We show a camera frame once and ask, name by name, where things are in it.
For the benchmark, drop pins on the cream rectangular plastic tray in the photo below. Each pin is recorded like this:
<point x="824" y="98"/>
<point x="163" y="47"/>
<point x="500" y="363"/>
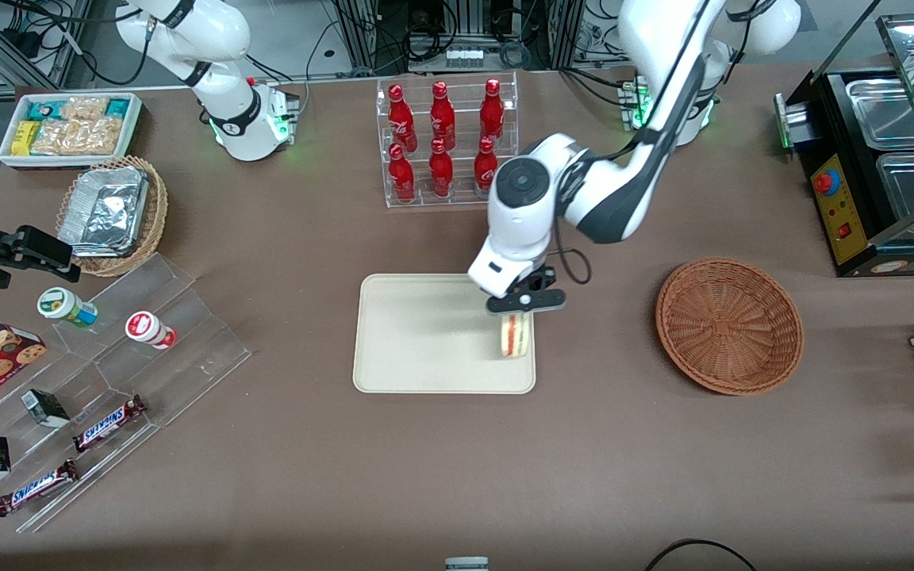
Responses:
<point x="425" y="341"/>

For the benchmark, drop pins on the yellow snack pack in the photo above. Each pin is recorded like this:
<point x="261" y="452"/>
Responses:
<point x="24" y="136"/>

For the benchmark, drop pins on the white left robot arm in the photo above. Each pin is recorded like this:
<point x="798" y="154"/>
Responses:
<point x="647" y="159"/>

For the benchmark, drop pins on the clear acrylic bottle rack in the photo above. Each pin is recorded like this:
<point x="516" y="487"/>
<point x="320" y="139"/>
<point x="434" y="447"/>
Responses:
<point x="461" y="79"/>

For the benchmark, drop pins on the clear acrylic stepped display stand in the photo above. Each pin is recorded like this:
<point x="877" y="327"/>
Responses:
<point x="179" y="357"/>

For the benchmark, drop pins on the white power strip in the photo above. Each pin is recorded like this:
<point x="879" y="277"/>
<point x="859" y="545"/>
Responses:
<point x="463" y="55"/>

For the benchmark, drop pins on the teal snack pack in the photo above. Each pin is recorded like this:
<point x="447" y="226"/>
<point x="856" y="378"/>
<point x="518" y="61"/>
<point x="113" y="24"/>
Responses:
<point x="117" y="105"/>
<point x="40" y="109"/>

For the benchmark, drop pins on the green lid yogurt cup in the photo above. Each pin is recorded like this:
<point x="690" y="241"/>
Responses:
<point x="64" y="305"/>

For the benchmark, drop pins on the red lid yogurt cup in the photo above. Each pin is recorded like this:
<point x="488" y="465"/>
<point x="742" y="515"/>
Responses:
<point x="147" y="329"/>

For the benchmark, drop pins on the silver foil container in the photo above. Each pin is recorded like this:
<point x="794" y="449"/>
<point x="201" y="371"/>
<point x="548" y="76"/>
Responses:
<point x="104" y="210"/>

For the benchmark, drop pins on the black food warmer cabinet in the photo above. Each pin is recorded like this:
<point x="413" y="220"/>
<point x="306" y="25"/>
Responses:
<point x="842" y="222"/>

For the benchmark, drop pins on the white rectangular snack bin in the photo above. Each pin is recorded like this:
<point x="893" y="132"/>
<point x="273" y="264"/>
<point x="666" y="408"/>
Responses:
<point x="9" y="155"/>

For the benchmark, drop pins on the brown Snickers chocolate bar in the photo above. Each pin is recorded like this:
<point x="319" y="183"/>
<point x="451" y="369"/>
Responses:
<point x="108" y="424"/>
<point x="36" y="488"/>

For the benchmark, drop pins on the sandwich with pink filling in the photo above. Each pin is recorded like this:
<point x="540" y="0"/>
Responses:
<point x="514" y="337"/>

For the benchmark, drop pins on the small grey device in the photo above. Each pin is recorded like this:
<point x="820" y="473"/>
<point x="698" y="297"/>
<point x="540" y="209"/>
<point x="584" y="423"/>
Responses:
<point x="466" y="565"/>

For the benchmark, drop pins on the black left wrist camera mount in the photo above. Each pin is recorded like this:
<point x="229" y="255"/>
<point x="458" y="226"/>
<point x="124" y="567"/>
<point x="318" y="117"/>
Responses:
<point x="540" y="279"/>

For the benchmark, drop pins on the red cola bottle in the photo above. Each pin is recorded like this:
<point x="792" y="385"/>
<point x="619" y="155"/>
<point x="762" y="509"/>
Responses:
<point x="440" y="170"/>
<point x="401" y="176"/>
<point x="442" y="115"/>
<point x="492" y="111"/>
<point x="401" y="119"/>
<point x="485" y="166"/>

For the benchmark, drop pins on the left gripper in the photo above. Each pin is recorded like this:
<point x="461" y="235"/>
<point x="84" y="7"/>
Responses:
<point x="540" y="279"/>

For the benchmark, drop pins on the wicker basket holding foil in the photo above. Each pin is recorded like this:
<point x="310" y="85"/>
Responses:
<point x="154" y="214"/>

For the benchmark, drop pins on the empty round wicker basket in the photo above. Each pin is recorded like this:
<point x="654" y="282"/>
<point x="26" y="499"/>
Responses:
<point x="731" y="325"/>

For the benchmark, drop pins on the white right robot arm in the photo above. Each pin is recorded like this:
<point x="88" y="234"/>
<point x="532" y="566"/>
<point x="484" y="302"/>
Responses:
<point x="227" y="95"/>

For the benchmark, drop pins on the clear bag of crackers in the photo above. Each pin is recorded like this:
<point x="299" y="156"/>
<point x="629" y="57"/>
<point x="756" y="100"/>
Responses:
<point x="86" y="107"/>
<point x="76" y="137"/>

